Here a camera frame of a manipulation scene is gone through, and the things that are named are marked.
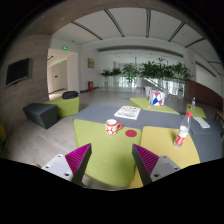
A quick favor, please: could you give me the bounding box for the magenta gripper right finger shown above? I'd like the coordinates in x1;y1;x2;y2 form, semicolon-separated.
131;143;182;187

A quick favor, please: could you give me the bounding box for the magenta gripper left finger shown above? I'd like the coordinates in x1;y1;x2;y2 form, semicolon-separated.
41;143;93;185

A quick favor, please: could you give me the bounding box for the plastic water bottle red cap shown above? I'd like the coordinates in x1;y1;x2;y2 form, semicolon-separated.
174;112;192;148

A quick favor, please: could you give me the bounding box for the small distant water bottle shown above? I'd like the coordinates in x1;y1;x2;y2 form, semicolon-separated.
191;97;196;110

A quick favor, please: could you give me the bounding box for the yellow table block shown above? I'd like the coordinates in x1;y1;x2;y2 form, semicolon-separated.
130;126;200;189

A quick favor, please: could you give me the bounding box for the red round coaster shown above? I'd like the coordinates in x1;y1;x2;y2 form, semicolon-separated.
125;130;137;137

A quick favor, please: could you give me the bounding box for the lime green table block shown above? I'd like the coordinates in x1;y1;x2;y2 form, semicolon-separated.
74;119;141;187

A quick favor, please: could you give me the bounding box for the red white patterned mug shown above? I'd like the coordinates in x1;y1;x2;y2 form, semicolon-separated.
105;119;123;135

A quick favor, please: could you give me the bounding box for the open magazine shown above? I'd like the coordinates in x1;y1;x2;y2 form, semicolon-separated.
114;106;140;120

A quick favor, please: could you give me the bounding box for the lime green ottoman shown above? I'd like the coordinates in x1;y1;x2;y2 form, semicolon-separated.
46;97;79;117

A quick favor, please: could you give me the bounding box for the dark grey ottoman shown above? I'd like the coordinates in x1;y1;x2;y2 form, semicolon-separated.
23;103;58;129

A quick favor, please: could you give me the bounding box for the far lime green table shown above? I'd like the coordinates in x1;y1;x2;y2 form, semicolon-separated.
130;98;178;114

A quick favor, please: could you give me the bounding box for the red white blue box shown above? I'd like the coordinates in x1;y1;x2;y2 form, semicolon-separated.
149;90;165;106

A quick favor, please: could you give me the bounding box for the black cushion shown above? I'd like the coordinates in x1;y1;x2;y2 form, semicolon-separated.
62;91;79;99

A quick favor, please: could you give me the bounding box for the white booklet on table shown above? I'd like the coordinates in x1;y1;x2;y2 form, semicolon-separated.
193;117;210;129

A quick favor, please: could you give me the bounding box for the red fire extinguisher box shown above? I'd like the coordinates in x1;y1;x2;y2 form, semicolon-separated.
88;81;94;91

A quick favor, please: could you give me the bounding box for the row of potted plants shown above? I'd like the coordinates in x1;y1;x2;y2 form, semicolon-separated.
101;58;191;90

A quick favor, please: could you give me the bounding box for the framed wall picture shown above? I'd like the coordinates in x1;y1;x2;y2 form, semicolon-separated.
88;58;95;68

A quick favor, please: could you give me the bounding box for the wall mounted black television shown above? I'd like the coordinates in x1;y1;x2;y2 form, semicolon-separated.
4;58;32;87

